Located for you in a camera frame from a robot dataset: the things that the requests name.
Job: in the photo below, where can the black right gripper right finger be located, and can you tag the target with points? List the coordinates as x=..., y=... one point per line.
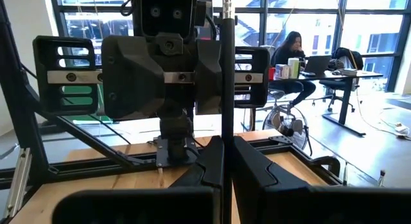
x=305, y=208

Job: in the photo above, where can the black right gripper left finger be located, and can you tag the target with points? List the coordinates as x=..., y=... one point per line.
x=144, y=204

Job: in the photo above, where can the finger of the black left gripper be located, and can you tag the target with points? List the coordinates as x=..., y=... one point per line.
x=208, y=76
x=131, y=76

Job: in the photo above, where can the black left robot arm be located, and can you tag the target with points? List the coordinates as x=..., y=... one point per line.
x=175, y=137

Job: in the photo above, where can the black table clamp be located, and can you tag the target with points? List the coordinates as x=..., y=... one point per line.
x=324, y=160

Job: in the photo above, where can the red cup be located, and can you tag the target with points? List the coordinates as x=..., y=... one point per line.
x=272, y=74

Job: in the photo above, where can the white blue carton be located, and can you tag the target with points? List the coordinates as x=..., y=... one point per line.
x=282, y=71

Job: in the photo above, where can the black floor fan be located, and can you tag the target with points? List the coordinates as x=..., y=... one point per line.
x=289, y=127

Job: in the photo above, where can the person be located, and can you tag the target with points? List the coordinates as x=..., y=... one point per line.
x=289, y=54

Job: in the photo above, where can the white tall container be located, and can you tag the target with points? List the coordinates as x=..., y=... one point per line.
x=293, y=68

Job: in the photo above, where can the grey laptop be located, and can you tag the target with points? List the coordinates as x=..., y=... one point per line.
x=318, y=63

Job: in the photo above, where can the black office chair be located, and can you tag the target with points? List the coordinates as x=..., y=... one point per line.
x=337, y=86

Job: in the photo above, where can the white power strip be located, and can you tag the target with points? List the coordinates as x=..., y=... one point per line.
x=403, y=128

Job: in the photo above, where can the black jacket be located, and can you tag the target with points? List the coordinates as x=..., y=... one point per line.
x=348, y=57

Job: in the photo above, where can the black office desk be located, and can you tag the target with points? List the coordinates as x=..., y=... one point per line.
x=366, y=74

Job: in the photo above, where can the large office window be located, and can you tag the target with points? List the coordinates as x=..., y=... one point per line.
x=369, y=34

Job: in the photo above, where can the black aluminium table frame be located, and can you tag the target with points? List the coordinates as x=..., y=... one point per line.
x=96, y=166

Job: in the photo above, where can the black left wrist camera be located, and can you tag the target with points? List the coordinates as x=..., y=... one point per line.
x=167, y=12

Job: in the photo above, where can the silver frame corner bracket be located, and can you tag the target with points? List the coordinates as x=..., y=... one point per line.
x=19, y=179

